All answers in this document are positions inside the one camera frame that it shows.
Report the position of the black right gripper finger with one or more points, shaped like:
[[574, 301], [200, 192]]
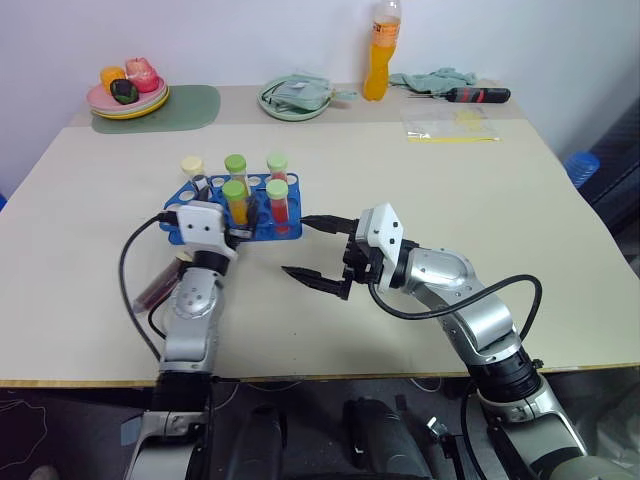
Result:
[[320, 281], [332, 224]]

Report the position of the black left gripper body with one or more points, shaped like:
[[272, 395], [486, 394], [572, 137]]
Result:
[[239, 232]]

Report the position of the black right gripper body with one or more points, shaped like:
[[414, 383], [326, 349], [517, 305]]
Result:
[[361, 262]]

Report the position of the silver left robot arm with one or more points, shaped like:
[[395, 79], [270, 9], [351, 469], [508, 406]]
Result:
[[192, 300]]

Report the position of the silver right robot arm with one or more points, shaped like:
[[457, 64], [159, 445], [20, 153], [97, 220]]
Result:
[[480, 320]]

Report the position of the green cap yellow test tube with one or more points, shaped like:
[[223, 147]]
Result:
[[236, 165], [237, 202]]

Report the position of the cream cap test tube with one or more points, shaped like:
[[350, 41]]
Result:
[[192, 167]]

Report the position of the green cap red test tube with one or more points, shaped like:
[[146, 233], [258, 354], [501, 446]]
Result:
[[279, 202], [277, 164]]

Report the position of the blue test tube rack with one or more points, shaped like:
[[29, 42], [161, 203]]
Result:
[[292, 200]]

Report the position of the dark red loose test tube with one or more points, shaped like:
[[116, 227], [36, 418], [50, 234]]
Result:
[[157, 287]]

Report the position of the green placemat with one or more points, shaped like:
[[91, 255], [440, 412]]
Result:
[[195, 107]]

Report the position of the light green stacked plate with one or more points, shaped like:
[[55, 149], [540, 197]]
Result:
[[150, 107]]

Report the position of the yellow plate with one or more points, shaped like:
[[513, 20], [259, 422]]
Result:
[[135, 116]]

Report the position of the pale green plate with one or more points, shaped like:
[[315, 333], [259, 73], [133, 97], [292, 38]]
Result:
[[290, 115]]

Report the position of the black and green toy fruit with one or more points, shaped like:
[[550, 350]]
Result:
[[122, 91]]

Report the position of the pink plate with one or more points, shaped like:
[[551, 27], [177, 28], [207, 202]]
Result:
[[100, 97]]

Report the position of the orange toy fruit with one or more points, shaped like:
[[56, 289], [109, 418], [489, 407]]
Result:
[[111, 75]]

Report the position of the clear plastic zip bag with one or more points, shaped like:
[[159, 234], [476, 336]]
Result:
[[440, 122]]

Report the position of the orange drink bottle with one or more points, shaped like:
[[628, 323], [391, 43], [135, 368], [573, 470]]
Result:
[[379, 65]]

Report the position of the dark rounded shape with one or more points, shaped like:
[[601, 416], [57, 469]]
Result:
[[385, 440]]

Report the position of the green cloth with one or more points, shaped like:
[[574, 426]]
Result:
[[435, 79]]

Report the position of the black and red screwdriver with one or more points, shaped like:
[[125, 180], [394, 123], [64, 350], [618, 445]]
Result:
[[475, 94]]

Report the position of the blue plastic stool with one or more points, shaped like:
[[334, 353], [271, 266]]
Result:
[[582, 167]]

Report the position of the black chair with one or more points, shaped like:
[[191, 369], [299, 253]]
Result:
[[617, 170]]

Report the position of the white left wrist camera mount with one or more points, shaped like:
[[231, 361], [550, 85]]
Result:
[[200, 222]]

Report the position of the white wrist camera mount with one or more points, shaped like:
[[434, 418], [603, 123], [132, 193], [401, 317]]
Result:
[[385, 235], [200, 222]]

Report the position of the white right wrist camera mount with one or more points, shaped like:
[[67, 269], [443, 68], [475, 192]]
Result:
[[385, 235]]

